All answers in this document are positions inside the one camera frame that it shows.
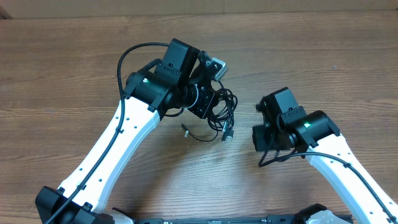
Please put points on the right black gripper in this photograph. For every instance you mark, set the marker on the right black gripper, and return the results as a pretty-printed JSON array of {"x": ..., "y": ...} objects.
[{"x": 261, "y": 139}]

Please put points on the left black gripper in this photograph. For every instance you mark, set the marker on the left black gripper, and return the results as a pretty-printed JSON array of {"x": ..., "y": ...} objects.
[{"x": 203, "y": 104}]

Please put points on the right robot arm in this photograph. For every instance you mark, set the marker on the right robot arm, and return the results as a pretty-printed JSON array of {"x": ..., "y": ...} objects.
[{"x": 316, "y": 138}]

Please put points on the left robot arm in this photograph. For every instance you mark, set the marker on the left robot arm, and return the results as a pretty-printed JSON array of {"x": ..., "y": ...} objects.
[{"x": 180, "y": 80}]

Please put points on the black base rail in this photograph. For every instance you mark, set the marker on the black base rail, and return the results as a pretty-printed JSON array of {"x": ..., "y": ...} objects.
[{"x": 270, "y": 219}]

